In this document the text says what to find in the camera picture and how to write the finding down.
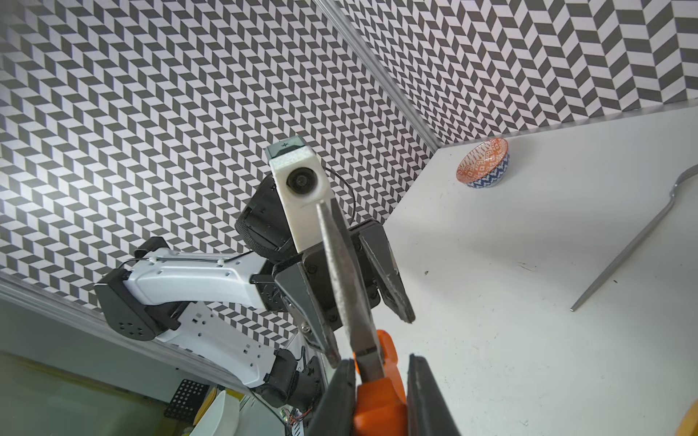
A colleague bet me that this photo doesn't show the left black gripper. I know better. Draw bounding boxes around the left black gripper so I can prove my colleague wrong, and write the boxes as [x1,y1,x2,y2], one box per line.
[272,220,416,369]

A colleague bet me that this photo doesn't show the orange long nose pliers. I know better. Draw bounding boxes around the orange long nose pliers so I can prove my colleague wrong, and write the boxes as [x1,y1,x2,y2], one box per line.
[317,200,408,435]

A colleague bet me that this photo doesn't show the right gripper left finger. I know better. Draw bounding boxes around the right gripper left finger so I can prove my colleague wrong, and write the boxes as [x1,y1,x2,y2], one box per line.
[305,359,356,436]

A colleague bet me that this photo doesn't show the silver metal fork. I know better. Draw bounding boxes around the silver metal fork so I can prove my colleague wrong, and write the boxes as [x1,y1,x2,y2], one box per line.
[570,165,697,312]

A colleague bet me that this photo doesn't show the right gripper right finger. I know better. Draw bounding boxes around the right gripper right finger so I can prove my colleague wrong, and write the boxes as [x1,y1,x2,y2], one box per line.
[406,354,460,436]

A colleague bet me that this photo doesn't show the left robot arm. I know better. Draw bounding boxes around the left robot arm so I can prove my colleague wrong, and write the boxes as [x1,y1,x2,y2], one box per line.
[95,177,342,412]

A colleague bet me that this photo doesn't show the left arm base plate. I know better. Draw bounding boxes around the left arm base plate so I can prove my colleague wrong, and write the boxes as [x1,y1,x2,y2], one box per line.
[164,379,211,424]

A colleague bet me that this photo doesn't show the orange patterned small bowl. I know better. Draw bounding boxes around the orange patterned small bowl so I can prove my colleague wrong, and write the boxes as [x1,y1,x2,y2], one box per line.
[456,138,510,189]

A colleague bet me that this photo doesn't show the yellow plastic storage box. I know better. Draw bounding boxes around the yellow plastic storage box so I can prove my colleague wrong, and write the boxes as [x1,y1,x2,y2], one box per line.
[674,401,698,436]

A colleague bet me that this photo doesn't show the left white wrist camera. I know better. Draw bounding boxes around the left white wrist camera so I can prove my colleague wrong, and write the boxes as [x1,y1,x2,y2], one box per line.
[265,136,334,252]

